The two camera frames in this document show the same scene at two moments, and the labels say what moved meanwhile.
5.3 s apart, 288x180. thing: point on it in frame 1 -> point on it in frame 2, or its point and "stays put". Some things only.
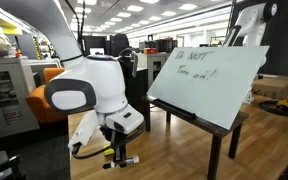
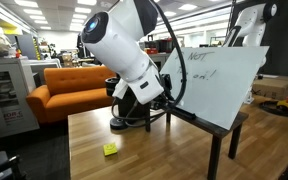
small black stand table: (218, 132) stays put
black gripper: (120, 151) -> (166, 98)
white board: (210, 82) stays put
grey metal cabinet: (7, 83) stays put
